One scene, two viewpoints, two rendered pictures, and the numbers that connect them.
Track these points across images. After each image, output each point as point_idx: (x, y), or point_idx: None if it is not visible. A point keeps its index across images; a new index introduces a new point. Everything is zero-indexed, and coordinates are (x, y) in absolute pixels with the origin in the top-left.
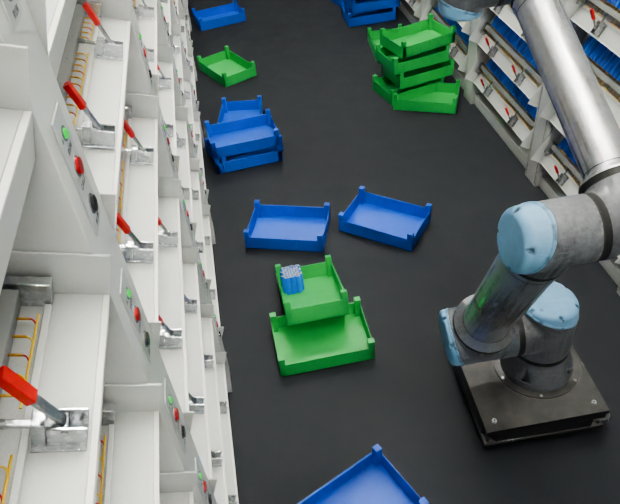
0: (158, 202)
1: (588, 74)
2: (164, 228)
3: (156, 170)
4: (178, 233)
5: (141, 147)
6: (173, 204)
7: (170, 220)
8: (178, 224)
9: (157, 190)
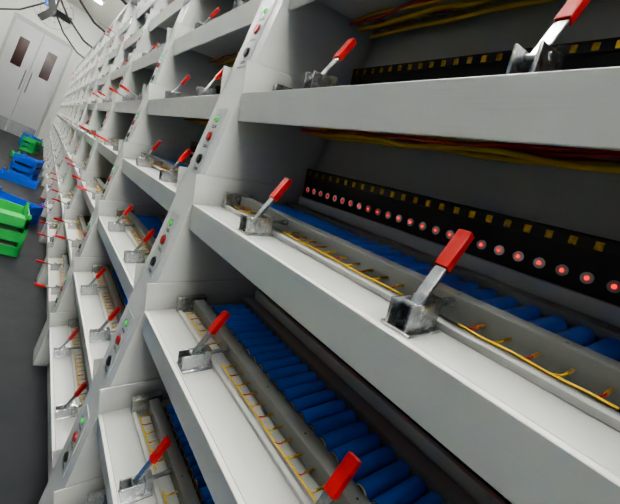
0: None
1: None
2: (427, 277)
3: (475, 77)
4: (425, 353)
5: (538, 43)
6: (613, 465)
7: (499, 386)
8: (466, 380)
9: (410, 81)
